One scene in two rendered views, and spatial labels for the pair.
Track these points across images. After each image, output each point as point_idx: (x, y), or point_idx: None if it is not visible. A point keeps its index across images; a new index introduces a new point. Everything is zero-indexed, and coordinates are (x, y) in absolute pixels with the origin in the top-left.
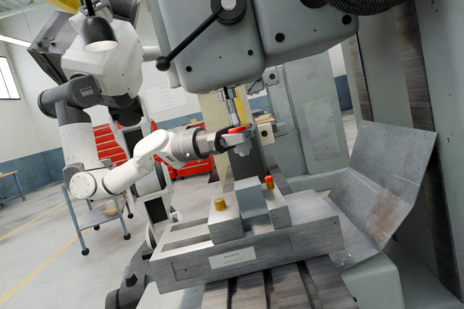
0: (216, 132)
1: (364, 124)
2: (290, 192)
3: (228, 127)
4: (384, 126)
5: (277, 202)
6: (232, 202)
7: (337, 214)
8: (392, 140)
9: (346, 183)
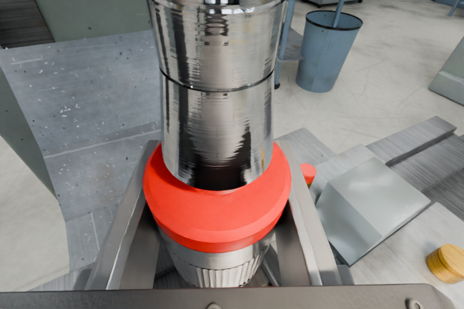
0: (420, 283)
1: (26, 56)
2: (74, 276)
3: (123, 292)
4: (107, 41)
5: (359, 156)
6: (400, 252)
7: (304, 127)
8: (148, 54)
9: (90, 167)
